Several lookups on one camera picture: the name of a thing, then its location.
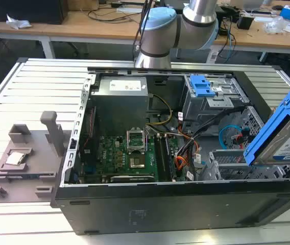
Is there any hard disk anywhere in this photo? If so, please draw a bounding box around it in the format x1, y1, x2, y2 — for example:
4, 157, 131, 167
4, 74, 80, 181
243, 79, 290, 166

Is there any disk bay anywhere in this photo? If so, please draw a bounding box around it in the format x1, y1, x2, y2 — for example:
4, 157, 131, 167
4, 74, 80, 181
198, 149, 290, 182

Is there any black RAM slot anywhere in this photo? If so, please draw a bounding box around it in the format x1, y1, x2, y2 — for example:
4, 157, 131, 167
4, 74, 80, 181
154, 134, 166, 182
160, 134, 174, 182

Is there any clear plastic bag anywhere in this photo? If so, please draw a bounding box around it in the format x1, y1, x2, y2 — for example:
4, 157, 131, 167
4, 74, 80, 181
264, 16, 290, 34

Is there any wooden desk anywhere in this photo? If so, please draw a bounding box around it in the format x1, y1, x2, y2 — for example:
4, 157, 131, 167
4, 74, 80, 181
211, 5, 290, 63
0, 5, 146, 59

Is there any small black device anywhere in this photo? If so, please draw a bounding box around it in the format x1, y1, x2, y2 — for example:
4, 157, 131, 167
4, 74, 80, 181
236, 14, 255, 30

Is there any blue drive carrier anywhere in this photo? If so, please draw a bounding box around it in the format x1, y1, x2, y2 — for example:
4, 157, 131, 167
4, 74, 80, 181
189, 73, 216, 98

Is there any grey metal drive cage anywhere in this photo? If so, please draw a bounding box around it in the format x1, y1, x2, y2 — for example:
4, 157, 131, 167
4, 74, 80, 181
180, 74, 250, 133

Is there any grey power supply unit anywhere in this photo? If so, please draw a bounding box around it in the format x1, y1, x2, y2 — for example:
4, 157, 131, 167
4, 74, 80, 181
90, 76, 150, 133

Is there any CPU socket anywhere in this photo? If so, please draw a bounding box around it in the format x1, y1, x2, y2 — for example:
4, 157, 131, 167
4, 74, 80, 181
126, 129, 147, 154

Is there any silver socket cover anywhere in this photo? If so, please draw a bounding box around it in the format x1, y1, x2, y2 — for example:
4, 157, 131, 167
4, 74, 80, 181
126, 129, 146, 153

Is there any black open PC case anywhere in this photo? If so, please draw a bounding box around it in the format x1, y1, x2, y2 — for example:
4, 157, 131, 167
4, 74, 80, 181
50, 66, 290, 236

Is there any square chipset heatsink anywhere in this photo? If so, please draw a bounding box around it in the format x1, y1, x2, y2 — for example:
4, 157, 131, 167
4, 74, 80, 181
129, 157, 146, 169

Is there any green motherboard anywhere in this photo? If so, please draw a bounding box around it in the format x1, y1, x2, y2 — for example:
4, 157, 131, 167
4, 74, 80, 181
93, 135, 180, 182

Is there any black graphics card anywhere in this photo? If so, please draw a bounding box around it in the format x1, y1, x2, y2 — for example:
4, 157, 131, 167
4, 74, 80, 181
109, 174, 156, 183

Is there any black box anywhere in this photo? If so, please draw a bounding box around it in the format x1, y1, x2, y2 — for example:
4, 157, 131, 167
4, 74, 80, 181
0, 0, 68, 25

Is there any white crumpled paper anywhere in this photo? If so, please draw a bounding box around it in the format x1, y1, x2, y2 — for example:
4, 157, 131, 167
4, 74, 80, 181
6, 14, 33, 29

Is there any grey parts rack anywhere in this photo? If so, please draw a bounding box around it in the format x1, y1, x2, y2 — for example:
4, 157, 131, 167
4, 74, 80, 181
0, 110, 71, 203

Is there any silver CPU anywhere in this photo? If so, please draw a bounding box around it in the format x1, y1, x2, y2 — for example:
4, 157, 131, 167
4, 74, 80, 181
5, 152, 26, 166

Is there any blue cable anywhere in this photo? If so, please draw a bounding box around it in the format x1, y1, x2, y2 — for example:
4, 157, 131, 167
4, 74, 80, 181
217, 19, 237, 59

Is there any red disk wire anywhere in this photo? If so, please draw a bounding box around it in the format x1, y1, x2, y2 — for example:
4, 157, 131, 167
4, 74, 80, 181
231, 127, 250, 150

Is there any blue disk wire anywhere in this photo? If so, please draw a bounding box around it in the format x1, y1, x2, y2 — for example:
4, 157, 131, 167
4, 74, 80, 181
218, 122, 248, 151

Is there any yellow black power wire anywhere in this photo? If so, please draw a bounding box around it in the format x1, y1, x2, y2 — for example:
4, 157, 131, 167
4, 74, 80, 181
146, 93, 174, 126

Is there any orange wire bundle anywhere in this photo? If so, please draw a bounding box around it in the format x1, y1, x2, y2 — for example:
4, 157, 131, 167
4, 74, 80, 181
174, 132, 204, 177

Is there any black cable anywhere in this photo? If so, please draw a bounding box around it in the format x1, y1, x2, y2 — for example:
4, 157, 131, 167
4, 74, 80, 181
87, 5, 151, 25

